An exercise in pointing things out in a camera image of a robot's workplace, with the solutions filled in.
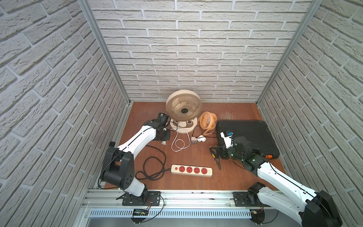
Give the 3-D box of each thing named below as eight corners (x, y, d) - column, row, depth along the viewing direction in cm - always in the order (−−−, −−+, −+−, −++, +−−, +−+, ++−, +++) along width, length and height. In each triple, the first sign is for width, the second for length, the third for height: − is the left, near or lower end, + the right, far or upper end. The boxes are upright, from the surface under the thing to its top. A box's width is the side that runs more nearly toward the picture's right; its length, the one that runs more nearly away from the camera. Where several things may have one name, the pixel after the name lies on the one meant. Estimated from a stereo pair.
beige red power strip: (170, 173, 84) (170, 172, 82) (171, 166, 87) (171, 164, 84) (211, 176, 83) (212, 175, 81) (211, 169, 86) (212, 167, 84)
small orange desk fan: (204, 135, 100) (206, 126, 91) (198, 121, 109) (199, 110, 99) (217, 132, 102) (220, 123, 92) (210, 118, 110) (212, 108, 101)
